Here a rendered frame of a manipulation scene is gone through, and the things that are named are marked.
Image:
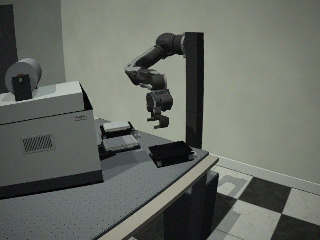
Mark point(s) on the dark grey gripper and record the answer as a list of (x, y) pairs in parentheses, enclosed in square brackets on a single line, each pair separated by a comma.
[(158, 103)]

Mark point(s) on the grey cylinder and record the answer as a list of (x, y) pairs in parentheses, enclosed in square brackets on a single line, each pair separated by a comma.
[(26, 66)]

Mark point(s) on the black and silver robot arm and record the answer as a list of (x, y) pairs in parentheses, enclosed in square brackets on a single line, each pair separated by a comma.
[(168, 45)]

